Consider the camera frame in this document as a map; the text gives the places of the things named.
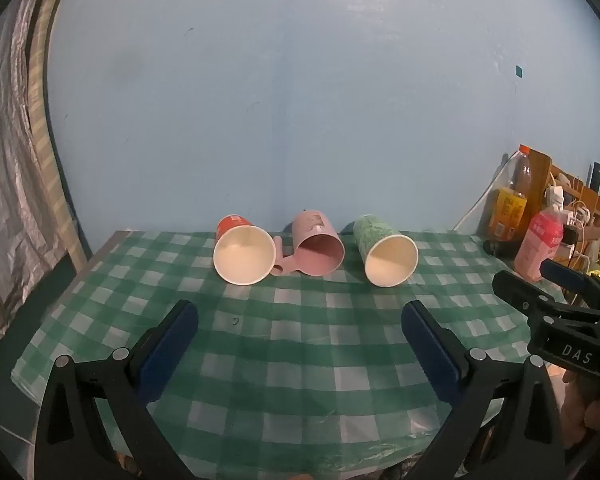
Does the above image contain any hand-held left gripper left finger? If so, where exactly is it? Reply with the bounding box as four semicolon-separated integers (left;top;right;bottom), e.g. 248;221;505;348
34;300;199;480

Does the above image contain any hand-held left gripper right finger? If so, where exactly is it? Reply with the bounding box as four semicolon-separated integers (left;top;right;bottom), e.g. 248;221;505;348
401;300;566;480

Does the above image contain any red paper cup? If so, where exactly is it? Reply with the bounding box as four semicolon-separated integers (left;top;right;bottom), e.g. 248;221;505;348
213;214;277;287

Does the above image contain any white cable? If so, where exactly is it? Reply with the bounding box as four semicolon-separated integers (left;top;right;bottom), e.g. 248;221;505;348
452;154;512;233

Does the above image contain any striped board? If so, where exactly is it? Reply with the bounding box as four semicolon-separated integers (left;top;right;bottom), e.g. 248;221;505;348
26;0;89;272

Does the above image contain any pink plastic mug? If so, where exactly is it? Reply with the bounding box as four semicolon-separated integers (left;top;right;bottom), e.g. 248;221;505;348
270;210;345;277

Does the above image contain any green checked tablecloth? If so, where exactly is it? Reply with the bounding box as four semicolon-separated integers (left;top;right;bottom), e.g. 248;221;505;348
11;230;571;479

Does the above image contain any person's right hand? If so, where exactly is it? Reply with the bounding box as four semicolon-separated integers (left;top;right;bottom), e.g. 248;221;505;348
561;367;600;433

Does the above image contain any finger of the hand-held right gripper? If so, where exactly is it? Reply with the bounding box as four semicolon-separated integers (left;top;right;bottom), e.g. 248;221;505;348
491;270;571;318
539;258;600;312

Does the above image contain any silver foil curtain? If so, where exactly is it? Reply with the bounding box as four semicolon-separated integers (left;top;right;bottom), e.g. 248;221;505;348
0;0;77;361

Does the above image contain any pink drink bottle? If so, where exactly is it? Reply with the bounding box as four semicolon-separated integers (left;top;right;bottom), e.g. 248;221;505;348
514;197;566;281

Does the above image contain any green patterned paper cup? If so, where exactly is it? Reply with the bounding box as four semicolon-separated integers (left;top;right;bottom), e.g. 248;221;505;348
352;214;419;288

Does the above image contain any orange drink bottle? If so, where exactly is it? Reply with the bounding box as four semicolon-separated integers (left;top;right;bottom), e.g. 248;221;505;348
487;145;534;244

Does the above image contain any wooden rack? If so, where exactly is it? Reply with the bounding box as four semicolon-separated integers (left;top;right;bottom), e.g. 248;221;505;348
527;150;600;261

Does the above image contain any white power strip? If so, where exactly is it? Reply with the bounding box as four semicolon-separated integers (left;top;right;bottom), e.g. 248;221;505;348
555;202;594;229

